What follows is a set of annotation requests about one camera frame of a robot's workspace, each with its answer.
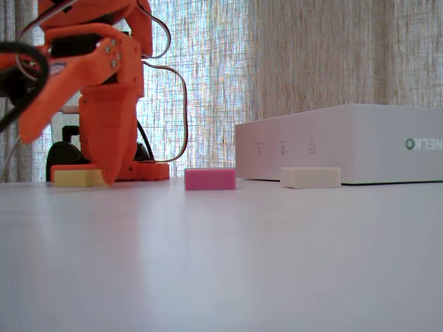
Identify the orange gripper black motor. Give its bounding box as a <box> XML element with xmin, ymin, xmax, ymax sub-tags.
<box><xmin>18</xmin><ymin>24</ymin><xmax>145</xmax><ymax>187</ymax></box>

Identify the yellow cuboid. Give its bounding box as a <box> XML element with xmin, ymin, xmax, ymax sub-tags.
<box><xmin>53</xmin><ymin>168</ymin><xmax>108</xmax><ymax>188</ymax></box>

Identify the pink cuboid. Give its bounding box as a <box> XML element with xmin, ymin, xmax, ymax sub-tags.
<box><xmin>184</xmin><ymin>168</ymin><xmax>237</xmax><ymax>191</ymax></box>

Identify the white cuboid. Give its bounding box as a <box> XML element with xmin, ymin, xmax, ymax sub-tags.
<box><xmin>280</xmin><ymin>167</ymin><xmax>342</xmax><ymax>189</ymax></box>

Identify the white box bin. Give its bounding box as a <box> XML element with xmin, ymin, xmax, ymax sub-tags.
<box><xmin>234</xmin><ymin>103</ymin><xmax>443</xmax><ymax>186</ymax></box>

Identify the black table clamp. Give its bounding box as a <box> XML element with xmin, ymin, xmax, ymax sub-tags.
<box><xmin>46</xmin><ymin>125</ymin><xmax>91</xmax><ymax>183</ymax></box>

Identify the beige woven curtain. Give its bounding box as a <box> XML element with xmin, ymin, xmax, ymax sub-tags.
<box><xmin>0</xmin><ymin>0</ymin><xmax>443</xmax><ymax>183</ymax></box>

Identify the thick black camera cable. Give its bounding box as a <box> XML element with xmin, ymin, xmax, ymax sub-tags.
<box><xmin>0</xmin><ymin>41</ymin><xmax>50</xmax><ymax>133</ymax></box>

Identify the wrist camera in orange mount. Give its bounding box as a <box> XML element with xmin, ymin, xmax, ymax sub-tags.
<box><xmin>0</xmin><ymin>51</ymin><xmax>48</xmax><ymax>107</ymax></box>

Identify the thin servo wire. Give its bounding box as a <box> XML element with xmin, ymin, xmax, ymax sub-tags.
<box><xmin>137</xmin><ymin>0</ymin><xmax>190</xmax><ymax>163</ymax></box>

